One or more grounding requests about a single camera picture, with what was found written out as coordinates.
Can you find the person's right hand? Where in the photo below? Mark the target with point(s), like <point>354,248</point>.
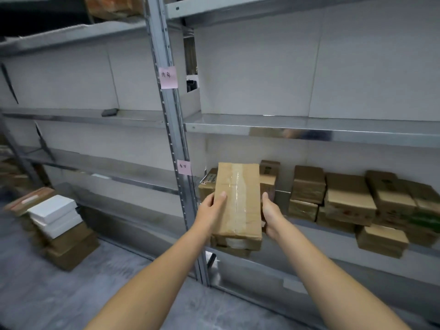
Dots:
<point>273,219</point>

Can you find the large pink sticky note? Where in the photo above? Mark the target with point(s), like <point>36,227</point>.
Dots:
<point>168,77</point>

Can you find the plain brown cardboard box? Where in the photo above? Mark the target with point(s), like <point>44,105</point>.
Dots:
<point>74,238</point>
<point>74,256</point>

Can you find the person's right thumb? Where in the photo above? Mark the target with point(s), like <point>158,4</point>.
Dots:
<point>266,201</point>

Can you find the person's left thumb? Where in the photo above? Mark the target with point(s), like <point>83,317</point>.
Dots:
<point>220,199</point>

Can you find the taped brown cardboard box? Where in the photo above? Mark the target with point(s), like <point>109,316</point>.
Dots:
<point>237,202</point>

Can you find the person's right forearm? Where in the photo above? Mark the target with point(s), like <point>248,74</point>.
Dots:
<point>330,281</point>

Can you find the grey metal shelf rack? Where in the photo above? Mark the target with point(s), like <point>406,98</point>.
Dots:
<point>103,116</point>
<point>309,128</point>

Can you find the small pink sticky note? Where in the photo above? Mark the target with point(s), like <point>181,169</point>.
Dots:
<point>184,167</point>

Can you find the small black flat object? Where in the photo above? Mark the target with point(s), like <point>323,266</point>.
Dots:
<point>110,112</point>

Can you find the orange brown cardboard box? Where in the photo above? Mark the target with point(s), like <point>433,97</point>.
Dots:
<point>113,6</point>

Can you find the pile of brown cardboard boxes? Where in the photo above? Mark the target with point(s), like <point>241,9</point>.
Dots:
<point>347,199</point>

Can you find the person's left forearm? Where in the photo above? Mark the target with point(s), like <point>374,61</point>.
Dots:
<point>154,281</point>

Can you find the black device behind rack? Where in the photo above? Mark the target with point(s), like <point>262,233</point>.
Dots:
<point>192,84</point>

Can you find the white flat box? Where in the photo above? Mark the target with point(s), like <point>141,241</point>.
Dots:
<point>52,208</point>
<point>63,226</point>

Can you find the person's left hand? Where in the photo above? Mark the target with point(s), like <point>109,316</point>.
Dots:
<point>208,213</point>

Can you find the black diagonal brace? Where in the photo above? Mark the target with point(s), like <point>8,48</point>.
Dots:
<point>9,84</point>
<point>44,142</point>

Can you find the flat brown labelled box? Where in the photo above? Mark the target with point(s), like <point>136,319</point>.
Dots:
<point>27,202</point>

